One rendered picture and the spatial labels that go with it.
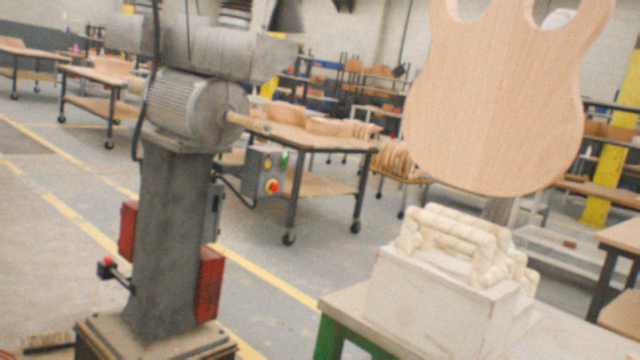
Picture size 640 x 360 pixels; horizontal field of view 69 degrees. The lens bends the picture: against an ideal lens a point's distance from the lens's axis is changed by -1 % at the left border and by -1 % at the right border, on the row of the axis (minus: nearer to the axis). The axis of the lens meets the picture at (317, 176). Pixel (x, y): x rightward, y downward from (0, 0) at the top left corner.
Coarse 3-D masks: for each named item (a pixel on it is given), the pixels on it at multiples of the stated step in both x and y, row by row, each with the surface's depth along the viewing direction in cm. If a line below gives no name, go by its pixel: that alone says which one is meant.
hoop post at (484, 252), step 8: (480, 248) 88; (488, 248) 88; (480, 256) 88; (488, 256) 88; (472, 264) 90; (480, 264) 88; (488, 264) 88; (472, 272) 90; (480, 272) 89; (472, 280) 90; (472, 288) 90; (480, 288) 89
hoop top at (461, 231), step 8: (408, 208) 99; (416, 208) 98; (416, 216) 97; (424, 216) 96; (432, 216) 95; (440, 216) 95; (424, 224) 96; (432, 224) 95; (440, 224) 94; (448, 224) 93; (456, 224) 92; (464, 224) 92; (448, 232) 93; (456, 232) 91; (464, 232) 90; (472, 232) 90; (480, 232) 89; (464, 240) 91; (472, 240) 89; (480, 240) 88; (488, 240) 87
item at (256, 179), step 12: (252, 156) 185; (264, 156) 183; (276, 156) 188; (288, 156) 193; (252, 168) 186; (264, 168) 185; (276, 168) 190; (216, 180) 196; (252, 180) 186; (264, 180) 187; (276, 180) 192; (240, 192) 191; (252, 192) 186; (264, 192) 188; (276, 192) 194
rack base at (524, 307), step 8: (520, 296) 111; (520, 304) 106; (528, 304) 107; (520, 312) 102; (528, 312) 108; (512, 320) 99; (520, 320) 104; (528, 320) 110; (512, 328) 101; (520, 328) 106; (512, 336) 103; (520, 336) 109; (512, 344) 105; (504, 352) 102
